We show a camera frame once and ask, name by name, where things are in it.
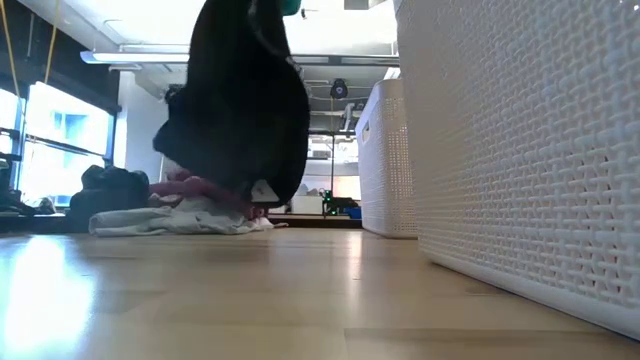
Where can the white plastic laundry basket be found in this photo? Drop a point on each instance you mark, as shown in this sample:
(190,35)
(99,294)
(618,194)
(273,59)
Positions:
(385,150)
(525,150)

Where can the large black garment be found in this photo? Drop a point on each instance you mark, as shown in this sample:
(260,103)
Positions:
(240,110)

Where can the teal garment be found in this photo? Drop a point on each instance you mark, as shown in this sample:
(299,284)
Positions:
(292,6)

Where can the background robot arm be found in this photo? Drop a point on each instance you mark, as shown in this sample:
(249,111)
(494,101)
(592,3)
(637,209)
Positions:
(332,202)

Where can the pile of mixed clothes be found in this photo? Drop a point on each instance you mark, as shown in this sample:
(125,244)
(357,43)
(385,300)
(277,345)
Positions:
(310,221)

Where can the black metal rack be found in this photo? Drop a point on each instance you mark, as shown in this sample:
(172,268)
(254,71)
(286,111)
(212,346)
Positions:
(332,165)

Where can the white box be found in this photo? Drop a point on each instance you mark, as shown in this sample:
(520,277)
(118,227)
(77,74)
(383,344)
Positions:
(306,205)

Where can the blue bin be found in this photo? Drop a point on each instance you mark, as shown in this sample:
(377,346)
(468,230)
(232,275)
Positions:
(352,212)

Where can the black ceiling spotlight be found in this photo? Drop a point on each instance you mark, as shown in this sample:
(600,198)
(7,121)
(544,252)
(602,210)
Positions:
(339,89)

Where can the mauve garment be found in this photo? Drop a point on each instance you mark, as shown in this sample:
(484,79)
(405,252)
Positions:
(195,187)

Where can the grey garment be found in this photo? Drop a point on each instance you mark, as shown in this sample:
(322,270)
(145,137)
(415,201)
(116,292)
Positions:
(165,222)

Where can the grey ceiling vent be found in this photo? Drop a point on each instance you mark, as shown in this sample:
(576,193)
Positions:
(356,4)

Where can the bright window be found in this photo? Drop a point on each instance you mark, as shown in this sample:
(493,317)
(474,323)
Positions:
(65,130)

